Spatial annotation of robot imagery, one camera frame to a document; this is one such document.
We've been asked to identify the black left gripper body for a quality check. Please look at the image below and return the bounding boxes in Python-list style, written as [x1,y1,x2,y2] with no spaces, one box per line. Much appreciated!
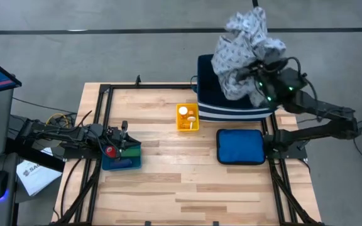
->
[104,120,129,150]

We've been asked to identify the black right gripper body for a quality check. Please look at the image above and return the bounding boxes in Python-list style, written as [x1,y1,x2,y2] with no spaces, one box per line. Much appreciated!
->
[244,60,268,87]

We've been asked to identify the grey patterned hospital gown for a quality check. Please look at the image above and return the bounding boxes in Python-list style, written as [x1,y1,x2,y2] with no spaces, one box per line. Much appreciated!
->
[211,6,287,108]

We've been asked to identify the teal plastic bin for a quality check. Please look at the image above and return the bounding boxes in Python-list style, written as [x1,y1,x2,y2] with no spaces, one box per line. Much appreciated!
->
[101,143,143,172]

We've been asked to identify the navy white striped fabric bin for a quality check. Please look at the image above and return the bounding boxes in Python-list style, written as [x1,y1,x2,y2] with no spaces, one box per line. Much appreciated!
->
[189,53,279,123]

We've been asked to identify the yellow plastic basket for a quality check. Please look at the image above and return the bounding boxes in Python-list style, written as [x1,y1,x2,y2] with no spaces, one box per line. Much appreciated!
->
[175,103,200,132]

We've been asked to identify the green bandage roll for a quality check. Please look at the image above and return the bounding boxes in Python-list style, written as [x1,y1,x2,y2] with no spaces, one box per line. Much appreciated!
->
[120,148,141,158]

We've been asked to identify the dark blue bandage roll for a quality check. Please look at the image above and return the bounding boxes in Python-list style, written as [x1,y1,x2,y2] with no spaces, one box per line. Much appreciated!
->
[109,158,134,170]

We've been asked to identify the blue padded cushion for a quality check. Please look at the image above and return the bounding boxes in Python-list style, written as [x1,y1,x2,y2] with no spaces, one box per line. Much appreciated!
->
[216,128,266,166]

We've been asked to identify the white printed paper booklet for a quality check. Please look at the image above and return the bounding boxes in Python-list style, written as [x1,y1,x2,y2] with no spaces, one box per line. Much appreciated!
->
[16,147,63,197]

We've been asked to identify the black aluminium table frame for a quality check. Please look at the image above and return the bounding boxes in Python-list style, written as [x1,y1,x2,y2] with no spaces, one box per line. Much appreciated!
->
[53,82,324,226]

